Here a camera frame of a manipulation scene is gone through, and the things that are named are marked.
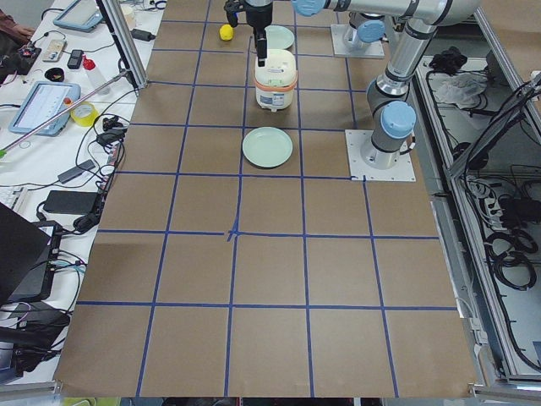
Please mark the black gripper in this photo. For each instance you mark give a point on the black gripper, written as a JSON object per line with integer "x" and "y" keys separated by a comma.
{"x": 258, "y": 16}

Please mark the white rice cooker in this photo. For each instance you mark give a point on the white rice cooker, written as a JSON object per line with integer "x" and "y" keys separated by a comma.
{"x": 276, "y": 80}

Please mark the far light green plate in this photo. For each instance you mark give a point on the far light green plate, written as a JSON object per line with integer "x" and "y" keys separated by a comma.
{"x": 279, "y": 37}

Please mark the light green plate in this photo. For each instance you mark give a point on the light green plate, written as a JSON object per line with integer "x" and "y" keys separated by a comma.
{"x": 267, "y": 147}
{"x": 279, "y": 37}

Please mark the yellow toy potato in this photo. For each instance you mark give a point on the yellow toy potato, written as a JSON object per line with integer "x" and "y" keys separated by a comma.
{"x": 226, "y": 32}

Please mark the near light green plate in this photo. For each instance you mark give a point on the near light green plate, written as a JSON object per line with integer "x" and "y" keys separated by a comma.
{"x": 267, "y": 147}

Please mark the clear red-capped bottle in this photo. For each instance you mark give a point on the clear red-capped bottle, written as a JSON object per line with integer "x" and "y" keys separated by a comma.
{"x": 94, "y": 75}

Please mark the far blue tablet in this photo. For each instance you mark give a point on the far blue tablet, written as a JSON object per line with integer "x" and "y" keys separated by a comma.
{"x": 80, "y": 15}

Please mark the blue tablet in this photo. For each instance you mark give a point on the blue tablet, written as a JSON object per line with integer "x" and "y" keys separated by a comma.
{"x": 80, "y": 15}
{"x": 45, "y": 100}

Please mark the black cloth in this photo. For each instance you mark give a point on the black cloth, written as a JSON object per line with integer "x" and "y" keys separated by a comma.
{"x": 449, "y": 61}

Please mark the yellow tape roll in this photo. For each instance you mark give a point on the yellow tape roll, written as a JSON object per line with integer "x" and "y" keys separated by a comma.
{"x": 84, "y": 114}

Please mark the white cloth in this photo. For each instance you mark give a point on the white cloth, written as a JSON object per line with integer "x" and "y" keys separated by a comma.
{"x": 462, "y": 90}

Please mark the black small bowl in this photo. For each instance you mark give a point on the black small bowl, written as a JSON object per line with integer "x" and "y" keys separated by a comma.
{"x": 55, "y": 74}

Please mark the near blue tablet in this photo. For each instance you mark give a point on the near blue tablet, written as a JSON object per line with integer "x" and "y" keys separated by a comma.
{"x": 45, "y": 100}

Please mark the black laptop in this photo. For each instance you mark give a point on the black laptop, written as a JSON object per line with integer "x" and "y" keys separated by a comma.
{"x": 28, "y": 250}

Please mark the aluminium frame post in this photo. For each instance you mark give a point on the aluminium frame post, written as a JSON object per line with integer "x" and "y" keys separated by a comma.
{"x": 112, "y": 14}

